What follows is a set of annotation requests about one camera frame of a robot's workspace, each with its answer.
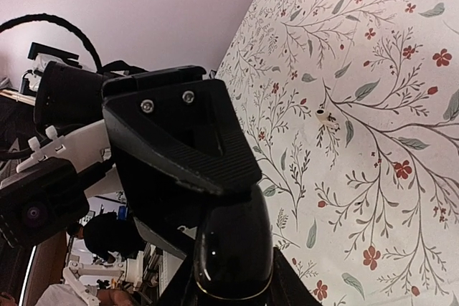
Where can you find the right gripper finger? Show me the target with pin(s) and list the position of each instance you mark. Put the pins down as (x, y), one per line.
(286, 288)

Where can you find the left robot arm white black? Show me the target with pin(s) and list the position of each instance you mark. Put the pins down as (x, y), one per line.
(69, 97)

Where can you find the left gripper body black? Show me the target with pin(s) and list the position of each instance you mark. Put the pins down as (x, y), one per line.
(168, 115)

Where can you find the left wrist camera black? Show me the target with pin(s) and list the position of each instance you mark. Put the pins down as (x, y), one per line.
(41, 201)

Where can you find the floral patterned table mat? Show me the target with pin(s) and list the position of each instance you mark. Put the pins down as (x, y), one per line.
(366, 214)

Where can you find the person in background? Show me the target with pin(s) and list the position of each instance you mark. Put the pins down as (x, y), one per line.
(103, 236)

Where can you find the white wireless earbud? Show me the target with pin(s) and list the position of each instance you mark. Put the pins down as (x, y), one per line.
(327, 119)

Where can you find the black earbud charging case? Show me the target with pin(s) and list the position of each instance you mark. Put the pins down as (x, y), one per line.
(233, 253)

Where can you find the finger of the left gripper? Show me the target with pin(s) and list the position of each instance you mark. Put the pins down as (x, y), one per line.
(178, 190)

